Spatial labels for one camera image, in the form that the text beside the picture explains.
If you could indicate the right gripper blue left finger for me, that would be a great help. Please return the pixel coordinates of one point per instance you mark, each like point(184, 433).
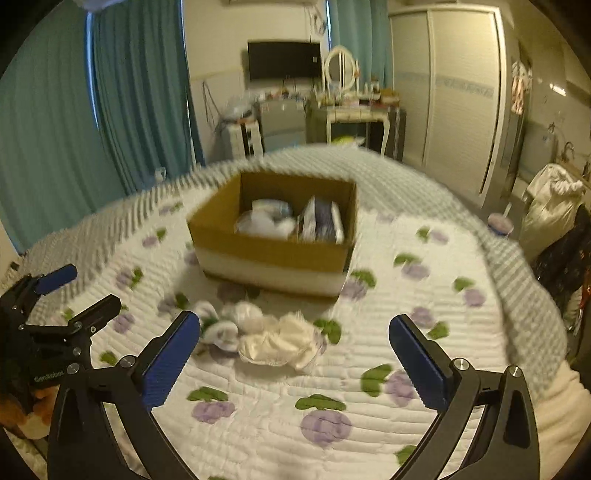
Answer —
point(82, 444)

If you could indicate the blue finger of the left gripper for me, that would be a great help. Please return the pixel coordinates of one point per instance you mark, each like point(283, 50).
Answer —
point(30, 288)
point(94, 318)

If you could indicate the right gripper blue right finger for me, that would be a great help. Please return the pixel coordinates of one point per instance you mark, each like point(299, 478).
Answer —
point(505, 445)

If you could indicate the white sock pair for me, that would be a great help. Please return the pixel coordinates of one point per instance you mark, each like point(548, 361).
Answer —
point(224, 329)

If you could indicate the cream cloth bundle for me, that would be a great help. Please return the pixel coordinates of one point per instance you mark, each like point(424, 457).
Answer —
point(289, 341)

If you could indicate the dark blue packaged item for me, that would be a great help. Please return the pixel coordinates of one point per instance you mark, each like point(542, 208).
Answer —
point(320, 221)

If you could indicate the large teal curtain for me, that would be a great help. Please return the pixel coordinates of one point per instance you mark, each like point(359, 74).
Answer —
point(94, 103)

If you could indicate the white floral quilted blanket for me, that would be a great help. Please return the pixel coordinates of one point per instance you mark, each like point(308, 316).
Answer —
point(204, 368)

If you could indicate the brown cardboard box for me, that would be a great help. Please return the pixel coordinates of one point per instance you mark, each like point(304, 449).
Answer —
point(311, 268)

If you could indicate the white suitcase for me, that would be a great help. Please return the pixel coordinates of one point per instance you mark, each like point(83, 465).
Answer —
point(242, 140)

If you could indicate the white clothes pile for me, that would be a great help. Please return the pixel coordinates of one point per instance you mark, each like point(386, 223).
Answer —
point(552, 200)

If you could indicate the grey mini fridge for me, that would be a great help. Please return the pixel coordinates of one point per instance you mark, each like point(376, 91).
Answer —
point(282, 123)

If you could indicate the cream dressing table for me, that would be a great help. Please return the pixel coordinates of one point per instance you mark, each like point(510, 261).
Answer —
point(319, 120)

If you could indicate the white oval vanity mirror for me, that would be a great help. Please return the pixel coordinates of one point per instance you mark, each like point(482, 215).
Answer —
point(340, 71)

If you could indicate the white sliding wardrobe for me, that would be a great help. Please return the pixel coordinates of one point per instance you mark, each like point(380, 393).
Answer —
point(450, 68)

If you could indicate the narrow teal curtain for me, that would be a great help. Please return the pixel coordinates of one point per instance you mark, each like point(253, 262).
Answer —
point(363, 27)

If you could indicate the black wall television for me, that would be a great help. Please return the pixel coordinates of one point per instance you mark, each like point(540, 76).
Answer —
point(281, 60)

